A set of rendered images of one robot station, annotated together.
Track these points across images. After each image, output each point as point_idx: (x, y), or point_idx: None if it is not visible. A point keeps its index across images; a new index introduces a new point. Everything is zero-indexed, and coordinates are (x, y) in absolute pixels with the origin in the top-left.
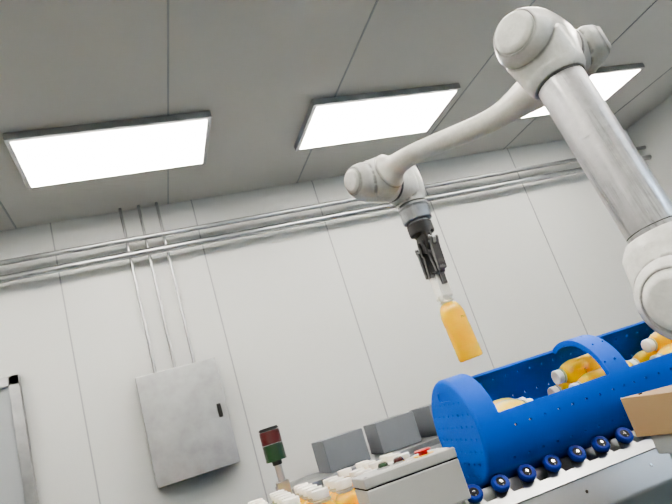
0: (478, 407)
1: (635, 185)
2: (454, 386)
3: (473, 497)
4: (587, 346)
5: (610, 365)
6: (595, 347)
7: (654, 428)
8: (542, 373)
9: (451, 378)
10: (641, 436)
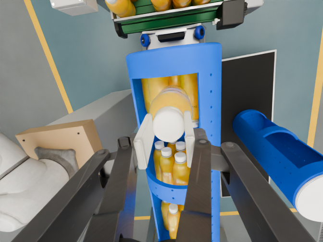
0: (126, 63)
1: None
2: (138, 53)
3: (141, 38)
4: (155, 183)
5: (146, 174)
6: (153, 185)
7: (79, 121)
8: None
9: (155, 59)
10: (89, 119)
